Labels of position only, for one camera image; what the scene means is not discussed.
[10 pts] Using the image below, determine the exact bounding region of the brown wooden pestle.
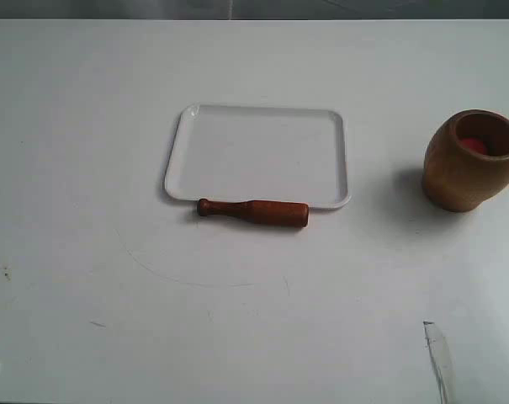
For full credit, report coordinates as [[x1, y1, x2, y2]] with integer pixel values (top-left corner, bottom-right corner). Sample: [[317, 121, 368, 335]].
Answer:
[[196, 199, 310, 228]]

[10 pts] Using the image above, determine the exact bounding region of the wooden mortar cup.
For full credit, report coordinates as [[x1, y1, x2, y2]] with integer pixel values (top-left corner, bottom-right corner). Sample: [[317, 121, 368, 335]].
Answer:
[[422, 109, 509, 212]]

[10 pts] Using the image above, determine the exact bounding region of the red object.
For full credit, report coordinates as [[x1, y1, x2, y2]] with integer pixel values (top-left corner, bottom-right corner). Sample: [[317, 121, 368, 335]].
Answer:
[[460, 137, 489, 155]]

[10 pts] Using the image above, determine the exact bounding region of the white rectangular plastic tray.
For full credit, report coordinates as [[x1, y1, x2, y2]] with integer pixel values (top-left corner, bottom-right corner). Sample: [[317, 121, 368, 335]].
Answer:
[[162, 104, 351, 210]]

